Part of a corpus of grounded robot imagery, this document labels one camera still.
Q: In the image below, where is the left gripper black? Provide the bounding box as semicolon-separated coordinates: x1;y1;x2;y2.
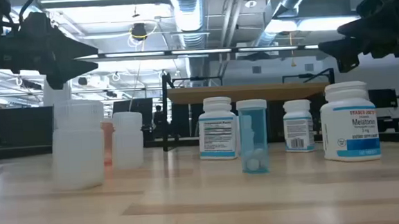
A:
0;8;101;94

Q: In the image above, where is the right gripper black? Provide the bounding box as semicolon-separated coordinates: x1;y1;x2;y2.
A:
315;0;399;74

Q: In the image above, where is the white blue-label supplement bottle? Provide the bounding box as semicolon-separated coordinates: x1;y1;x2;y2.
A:
281;98;317;154
318;79;383;164
196;95;240;162

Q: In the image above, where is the translucent white plastic bottle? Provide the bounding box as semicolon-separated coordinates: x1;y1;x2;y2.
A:
109;110;147;171
48;98;109;192

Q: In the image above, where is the blue pill vial white cap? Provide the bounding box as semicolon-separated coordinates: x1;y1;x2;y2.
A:
235;98;272;175

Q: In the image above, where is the black monitor on arm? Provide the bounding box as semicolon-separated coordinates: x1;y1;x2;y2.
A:
368;87;399;110

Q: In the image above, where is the white building pillar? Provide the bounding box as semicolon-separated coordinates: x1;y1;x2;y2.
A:
41;74;73;107

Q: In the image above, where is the dark office partition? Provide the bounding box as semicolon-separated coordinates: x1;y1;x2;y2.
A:
0;105;56;150

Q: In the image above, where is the black desk monitor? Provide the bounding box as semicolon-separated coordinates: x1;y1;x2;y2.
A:
111;97;155;129

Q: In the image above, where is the person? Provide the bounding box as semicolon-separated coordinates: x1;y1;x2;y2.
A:
152;104;167;137

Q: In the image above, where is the overhead LED light bar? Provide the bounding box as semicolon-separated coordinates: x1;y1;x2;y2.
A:
74;40;321;64

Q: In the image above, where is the black dome ceiling camera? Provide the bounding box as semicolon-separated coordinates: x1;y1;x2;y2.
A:
130;22;149;42

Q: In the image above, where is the wooden shelf black metal frame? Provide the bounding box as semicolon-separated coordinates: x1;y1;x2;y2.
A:
157;62;339;153

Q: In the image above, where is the silver round air duct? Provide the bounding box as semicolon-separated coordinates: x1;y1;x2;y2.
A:
168;0;209;80

